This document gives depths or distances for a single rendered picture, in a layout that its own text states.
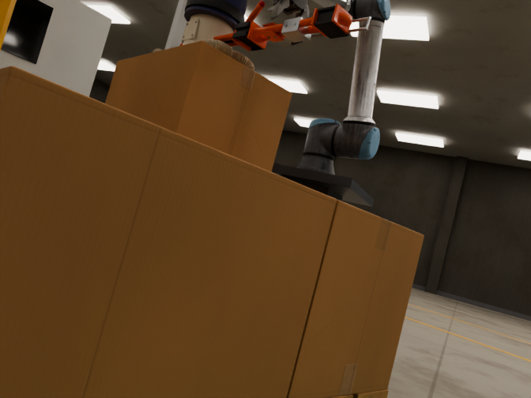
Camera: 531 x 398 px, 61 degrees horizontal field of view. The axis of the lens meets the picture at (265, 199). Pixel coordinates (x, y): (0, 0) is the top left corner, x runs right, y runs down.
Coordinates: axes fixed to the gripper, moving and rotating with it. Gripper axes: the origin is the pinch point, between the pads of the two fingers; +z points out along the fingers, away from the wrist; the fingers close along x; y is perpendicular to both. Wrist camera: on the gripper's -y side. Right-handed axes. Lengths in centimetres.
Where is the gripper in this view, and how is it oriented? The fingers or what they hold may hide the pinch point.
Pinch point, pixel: (288, 31)
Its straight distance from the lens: 152.4
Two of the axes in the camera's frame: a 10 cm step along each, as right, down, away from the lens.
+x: -6.8, -2.3, -7.0
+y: -6.9, -1.3, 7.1
